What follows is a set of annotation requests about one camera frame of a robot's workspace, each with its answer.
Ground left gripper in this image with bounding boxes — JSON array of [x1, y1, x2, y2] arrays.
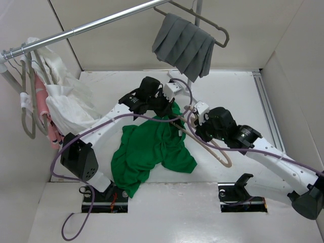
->
[[147, 89, 175, 119]]

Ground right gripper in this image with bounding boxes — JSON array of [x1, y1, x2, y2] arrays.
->
[[194, 113, 227, 142]]

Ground beige plastic hanger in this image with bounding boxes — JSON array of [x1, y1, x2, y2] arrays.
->
[[170, 105, 232, 168]]

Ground green t shirt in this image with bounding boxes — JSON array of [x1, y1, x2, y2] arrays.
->
[[111, 103, 197, 197]]

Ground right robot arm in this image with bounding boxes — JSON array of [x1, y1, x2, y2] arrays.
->
[[192, 104, 323, 220]]

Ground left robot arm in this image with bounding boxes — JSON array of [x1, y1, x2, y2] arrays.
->
[[60, 76, 176, 201]]

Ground grey hanger with cloth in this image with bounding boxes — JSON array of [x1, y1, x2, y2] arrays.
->
[[152, 1, 229, 52]]

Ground grey empty hanger inner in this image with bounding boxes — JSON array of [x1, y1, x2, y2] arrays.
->
[[20, 52, 49, 139]]

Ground grey empty hanger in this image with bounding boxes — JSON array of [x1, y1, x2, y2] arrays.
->
[[20, 52, 49, 139], [8, 58, 36, 139]]

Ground grey empty hanger outer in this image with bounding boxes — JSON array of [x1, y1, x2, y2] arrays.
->
[[8, 58, 36, 139]]

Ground white rack base foot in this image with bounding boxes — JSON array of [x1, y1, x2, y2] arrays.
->
[[167, 69, 192, 91]]

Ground grey pleated cloth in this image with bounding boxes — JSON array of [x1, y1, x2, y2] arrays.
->
[[152, 13, 215, 82]]

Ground white garment on rack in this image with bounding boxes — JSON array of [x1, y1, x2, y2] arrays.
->
[[30, 47, 101, 135]]

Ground pink patterned garment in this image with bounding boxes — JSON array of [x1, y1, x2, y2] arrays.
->
[[35, 75, 63, 149]]

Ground white rack upright pole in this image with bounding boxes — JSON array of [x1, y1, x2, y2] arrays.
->
[[1, 63, 22, 94]]

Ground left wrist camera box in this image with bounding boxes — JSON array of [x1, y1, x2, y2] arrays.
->
[[163, 83, 182, 101]]

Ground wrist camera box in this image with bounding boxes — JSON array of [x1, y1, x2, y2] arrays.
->
[[163, 83, 182, 101], [194, 101, 210, 126]]

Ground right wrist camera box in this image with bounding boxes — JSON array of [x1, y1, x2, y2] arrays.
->
[[194, 101, 210, 126]]

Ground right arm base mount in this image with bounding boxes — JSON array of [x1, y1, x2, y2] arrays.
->
[[218, 173, 268, 213]]

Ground aluminium rail on table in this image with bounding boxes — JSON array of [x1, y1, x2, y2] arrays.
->
[[252, 71, 286, 152]]

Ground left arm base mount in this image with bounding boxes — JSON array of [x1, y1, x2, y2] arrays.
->
[[79, 185, 129, 213]]

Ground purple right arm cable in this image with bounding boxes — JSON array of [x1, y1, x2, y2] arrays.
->
[[186, 108, 324, 178]]

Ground chrome clothes rail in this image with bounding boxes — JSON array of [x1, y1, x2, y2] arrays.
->
[[1, 0, 170, 64]]

